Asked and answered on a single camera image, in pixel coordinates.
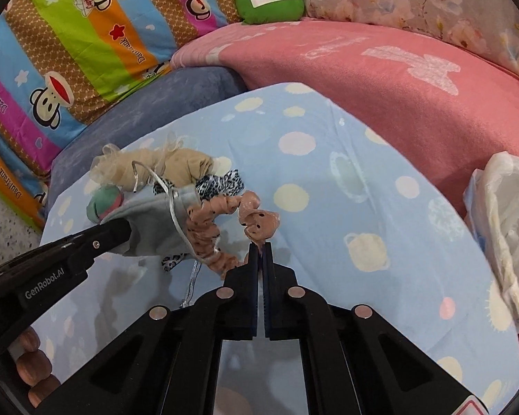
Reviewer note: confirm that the pink spotted fabric headband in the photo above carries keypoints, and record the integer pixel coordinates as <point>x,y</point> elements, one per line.
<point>259,224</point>

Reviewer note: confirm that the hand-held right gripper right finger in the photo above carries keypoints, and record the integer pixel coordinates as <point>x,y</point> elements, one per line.
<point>277,298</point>

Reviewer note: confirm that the silver ribbon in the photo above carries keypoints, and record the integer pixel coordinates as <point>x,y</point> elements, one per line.
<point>191,281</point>

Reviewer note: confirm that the light grey cloth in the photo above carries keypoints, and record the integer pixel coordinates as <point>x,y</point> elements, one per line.
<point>155,220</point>

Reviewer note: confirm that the green cushion with white tick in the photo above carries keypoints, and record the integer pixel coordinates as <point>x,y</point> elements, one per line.
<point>268,4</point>

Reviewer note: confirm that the striped cartoon monkey quilt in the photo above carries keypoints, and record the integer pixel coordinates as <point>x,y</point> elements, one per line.
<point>69,30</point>

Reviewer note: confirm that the light blue planet print cloth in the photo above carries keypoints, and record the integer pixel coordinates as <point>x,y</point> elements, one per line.
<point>328,181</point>

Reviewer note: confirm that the person's left hand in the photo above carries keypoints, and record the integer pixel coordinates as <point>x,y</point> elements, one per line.
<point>34,363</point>

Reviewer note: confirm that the blue-grey sofa cushion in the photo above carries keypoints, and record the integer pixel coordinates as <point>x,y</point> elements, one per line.
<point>155,99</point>

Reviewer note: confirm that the teal and pink ball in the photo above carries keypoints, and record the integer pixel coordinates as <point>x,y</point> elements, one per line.
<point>104,205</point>

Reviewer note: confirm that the pink blanket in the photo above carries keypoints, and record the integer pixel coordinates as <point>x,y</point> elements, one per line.
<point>372,95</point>

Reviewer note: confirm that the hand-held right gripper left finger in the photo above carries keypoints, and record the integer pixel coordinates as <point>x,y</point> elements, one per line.
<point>246,294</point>

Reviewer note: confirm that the beige tulle scrunchie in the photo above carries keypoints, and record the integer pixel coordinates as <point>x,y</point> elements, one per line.
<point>177,168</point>

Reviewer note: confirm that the black white leopard scrunchie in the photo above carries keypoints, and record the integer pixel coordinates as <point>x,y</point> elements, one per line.
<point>225,183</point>

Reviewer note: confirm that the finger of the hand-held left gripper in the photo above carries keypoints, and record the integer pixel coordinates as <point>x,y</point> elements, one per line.
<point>110,237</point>

